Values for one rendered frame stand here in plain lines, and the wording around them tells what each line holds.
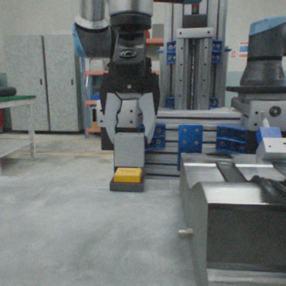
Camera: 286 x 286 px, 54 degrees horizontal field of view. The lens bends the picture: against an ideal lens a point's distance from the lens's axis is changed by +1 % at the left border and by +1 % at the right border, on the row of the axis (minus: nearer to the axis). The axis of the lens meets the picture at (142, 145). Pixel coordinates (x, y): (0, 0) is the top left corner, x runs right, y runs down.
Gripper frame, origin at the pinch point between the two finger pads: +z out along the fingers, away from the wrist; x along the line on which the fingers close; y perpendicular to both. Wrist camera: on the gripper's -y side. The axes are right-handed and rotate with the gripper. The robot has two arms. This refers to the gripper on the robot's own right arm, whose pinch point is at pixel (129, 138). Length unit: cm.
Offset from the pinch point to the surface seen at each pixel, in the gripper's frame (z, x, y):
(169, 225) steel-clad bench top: 15.0, -7.2, -3.1
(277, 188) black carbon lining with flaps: 0.6, -16.9, -21.7
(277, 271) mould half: 8.3, -16.8, -23.8
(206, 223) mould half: 4.1, -10.1, -22.9
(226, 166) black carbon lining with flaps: 6.6, -18.5, 5.6
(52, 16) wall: -143, 218, 549
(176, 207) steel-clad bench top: 15.0, -8.8, 4.3
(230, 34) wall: -104, -135, 534
